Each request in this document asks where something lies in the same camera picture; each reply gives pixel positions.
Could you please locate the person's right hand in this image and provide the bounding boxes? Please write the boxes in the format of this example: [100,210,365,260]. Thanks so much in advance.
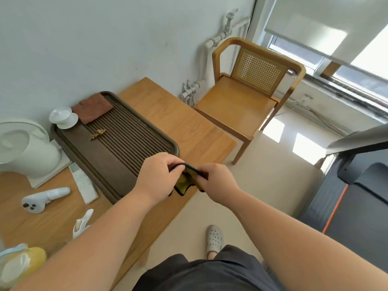
[191,163,240,207]

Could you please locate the person's left hand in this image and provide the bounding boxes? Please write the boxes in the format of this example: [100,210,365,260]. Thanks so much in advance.
[133,152,186,207]

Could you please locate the black and yellow pouch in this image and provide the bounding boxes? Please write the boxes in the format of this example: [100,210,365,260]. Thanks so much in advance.
[168,162,210,197]

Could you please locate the person's left forearm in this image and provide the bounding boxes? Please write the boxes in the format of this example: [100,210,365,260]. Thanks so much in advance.
[11,188,158,291]

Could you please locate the person's right forearm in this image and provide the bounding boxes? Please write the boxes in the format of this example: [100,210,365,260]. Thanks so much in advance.
[220,188,388,291]

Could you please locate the dark brown tea tray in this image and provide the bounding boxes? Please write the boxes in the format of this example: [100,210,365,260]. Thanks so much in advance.
[50,91,180,205]

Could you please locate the grey perforated clog shoe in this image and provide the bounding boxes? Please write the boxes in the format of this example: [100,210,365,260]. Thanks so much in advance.
[206,225,225,259]

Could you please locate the wooden chair with cane back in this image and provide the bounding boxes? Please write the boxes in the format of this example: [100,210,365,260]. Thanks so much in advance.
[193,37,307,165]

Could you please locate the dark grey shorts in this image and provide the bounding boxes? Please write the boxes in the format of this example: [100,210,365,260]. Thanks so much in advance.
[132,245,275,291]

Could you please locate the brown tea cloth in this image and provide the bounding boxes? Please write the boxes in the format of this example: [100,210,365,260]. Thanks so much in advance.
[72,93,114,125]

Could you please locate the white handheld controller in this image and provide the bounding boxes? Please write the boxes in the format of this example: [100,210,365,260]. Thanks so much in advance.
[72,209,94,239]
[21,187,71,214]

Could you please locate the white heating pipes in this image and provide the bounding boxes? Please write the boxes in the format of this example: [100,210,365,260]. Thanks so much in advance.
[181,9,251,108]

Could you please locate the white lidded tea cup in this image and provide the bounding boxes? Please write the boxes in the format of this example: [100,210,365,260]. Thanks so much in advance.
[49,106,79,130]

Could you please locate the white kettle base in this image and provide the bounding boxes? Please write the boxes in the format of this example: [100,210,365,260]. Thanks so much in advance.
[27,139,73,189]

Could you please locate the black treadmill with orange stripe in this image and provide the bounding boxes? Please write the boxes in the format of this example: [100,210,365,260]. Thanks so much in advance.
[298,124,388,273]

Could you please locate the white electric kettle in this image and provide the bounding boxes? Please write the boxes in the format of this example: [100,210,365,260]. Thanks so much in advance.
[0,118,62,179]

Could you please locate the yellow plastic bag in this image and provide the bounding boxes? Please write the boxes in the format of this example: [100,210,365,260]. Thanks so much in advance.
[0,243,47,290]

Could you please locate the white roller blind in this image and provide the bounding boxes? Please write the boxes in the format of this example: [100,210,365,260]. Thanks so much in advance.
[264,0,388,65]

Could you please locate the cables along window wall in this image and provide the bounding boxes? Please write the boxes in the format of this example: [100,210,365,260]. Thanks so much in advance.
[285,94,355,137]

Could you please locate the window frame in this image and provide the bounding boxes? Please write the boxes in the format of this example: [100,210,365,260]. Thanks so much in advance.
[246,0,388,123]

